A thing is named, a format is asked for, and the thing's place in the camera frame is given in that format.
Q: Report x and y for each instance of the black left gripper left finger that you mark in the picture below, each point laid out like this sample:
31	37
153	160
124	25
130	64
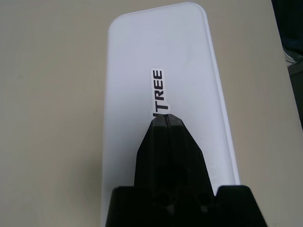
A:
154	153

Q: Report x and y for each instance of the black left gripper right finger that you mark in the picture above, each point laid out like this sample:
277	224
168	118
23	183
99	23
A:
184	160

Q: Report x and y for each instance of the white Unitree pencil case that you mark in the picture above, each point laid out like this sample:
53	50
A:
154	47

